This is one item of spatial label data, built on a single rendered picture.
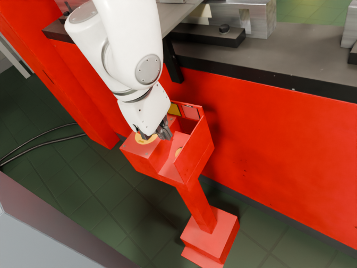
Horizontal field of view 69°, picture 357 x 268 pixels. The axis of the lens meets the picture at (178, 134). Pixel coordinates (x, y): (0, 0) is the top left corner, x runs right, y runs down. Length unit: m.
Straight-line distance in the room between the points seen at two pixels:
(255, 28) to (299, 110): 0.24
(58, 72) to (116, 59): 1.22
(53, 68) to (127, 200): 0.84
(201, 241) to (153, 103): 0.84
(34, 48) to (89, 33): 1.11
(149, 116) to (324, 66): 0.40
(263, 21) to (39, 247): 0.71
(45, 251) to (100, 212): 1.12
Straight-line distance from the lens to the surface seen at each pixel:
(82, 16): 0.43
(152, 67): 0.38
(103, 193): 1.74
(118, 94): 0.49
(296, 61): 0.69
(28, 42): 1.51
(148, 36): 0.37
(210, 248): 1.24
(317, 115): 0.71
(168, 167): 0.74
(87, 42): 0.43
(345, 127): 0.72
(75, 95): 1.65
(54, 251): 0.59
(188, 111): 0.70
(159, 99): 0.55
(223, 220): 1.27
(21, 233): 0.53
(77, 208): 1.79
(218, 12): 0.81
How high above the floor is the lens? 1.29
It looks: 46 degrees down
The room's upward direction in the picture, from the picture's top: 24 degrees counter-clockwise
